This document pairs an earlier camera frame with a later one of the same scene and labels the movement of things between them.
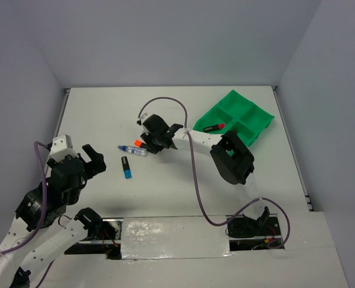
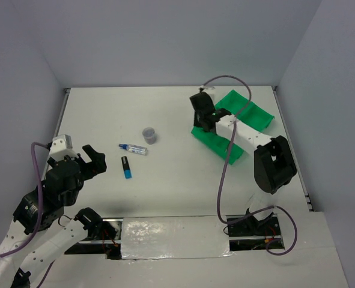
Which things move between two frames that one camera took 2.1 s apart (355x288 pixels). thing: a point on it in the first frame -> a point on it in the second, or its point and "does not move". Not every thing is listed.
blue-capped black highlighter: (126, 167) does not move
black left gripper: (97, 165) does not move
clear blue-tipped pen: (133, 150) does not move
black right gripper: (148, 140) -> (196, 121)
